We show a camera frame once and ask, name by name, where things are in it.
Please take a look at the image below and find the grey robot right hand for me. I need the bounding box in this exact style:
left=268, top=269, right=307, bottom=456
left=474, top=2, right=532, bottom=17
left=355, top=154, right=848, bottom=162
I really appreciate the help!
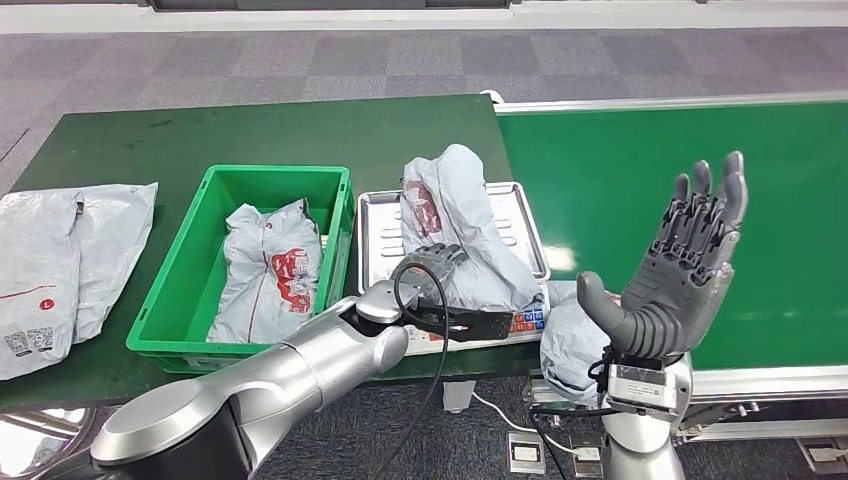
left=576, top=150, right=750, bottom=364

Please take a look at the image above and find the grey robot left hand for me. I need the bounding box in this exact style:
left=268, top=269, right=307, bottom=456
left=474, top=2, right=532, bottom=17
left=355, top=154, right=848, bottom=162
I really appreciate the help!
left=390, top=243, right=472, bottom=307

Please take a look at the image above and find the grey parcel with red print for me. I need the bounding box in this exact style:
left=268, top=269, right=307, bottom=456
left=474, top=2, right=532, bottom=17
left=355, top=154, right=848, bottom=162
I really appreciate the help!
left=539, top=280, right=625, bottom=407
left=206, top=198, right=324, bottom=346
left=399, top=143, right=545, bottom=314

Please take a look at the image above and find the green conveyor belt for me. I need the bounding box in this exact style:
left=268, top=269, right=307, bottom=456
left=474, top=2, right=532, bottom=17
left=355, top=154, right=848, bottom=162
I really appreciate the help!
left=480, top=89, right=848, bottom=465

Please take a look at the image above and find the metal floor socket box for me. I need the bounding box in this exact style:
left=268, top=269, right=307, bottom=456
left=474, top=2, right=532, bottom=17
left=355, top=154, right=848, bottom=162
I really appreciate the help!
left=507, top=433, right=549, bottom=477
left=570, top=437, right=607, bottom=480
left=798, top=438, right=848, bottom=478

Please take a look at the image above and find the plain grey parcel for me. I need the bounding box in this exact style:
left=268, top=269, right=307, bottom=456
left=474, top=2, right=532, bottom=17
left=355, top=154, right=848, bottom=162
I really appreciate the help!
left=72, top=182, right=160, bottom=346

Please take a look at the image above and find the grey parcel with QR code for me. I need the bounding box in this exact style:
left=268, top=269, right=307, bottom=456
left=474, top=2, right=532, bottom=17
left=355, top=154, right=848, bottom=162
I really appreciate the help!
left=0, top=190, right=86, bottom=382

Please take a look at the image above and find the white scale with steel tray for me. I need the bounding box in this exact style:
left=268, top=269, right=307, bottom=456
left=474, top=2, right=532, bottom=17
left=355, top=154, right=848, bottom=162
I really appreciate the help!
left=355, top=181, right=552, bottom=358

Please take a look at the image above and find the green plastic crate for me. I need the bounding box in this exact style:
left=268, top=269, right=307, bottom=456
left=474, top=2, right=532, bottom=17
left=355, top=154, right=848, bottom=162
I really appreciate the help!
left=125, top=164, right=357, bottom=376

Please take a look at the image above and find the round chrome base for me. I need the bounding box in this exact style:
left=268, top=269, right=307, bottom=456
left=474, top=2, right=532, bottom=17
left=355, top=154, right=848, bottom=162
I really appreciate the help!
left=0, top=407, right=99, bottom=478

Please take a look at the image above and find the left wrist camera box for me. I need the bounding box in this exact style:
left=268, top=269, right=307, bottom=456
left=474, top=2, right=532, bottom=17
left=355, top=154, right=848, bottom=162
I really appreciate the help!
left=417, top=301, right=515, bottom=344

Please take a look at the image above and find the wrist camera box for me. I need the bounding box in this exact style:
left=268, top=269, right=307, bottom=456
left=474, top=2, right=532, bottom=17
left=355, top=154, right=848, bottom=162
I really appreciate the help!
left=606, top=360, right=682, bottom=417
left=417, top=301, right=515, bottom=344

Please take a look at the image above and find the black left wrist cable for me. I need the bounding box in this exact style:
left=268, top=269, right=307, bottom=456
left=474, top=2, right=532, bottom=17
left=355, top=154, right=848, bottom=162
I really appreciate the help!
left=370, top=262, right=452, bottom=480

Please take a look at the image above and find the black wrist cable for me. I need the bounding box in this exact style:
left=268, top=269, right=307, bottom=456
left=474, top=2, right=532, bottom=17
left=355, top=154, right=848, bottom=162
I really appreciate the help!
left=370, top=262, right=452, bottom=480
left=526, top=344, right=621, bottom=480

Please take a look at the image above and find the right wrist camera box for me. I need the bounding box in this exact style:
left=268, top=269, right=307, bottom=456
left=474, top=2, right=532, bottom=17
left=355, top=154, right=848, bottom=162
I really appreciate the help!
left=606, top=360, right=682, bottom=417

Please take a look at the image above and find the white power cable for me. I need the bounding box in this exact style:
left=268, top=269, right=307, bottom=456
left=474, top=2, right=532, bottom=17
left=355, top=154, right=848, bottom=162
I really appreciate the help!
left=471, top=392, right=581, bottom=460

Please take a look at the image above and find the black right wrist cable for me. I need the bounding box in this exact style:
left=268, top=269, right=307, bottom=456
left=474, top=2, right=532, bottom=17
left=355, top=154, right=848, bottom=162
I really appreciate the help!
left=526, top=344, right=621, bottom=480

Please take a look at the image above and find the dark wall base panel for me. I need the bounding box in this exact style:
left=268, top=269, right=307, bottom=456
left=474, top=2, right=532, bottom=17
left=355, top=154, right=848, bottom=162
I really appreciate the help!
left=150, top=0, right=515, bottom=11

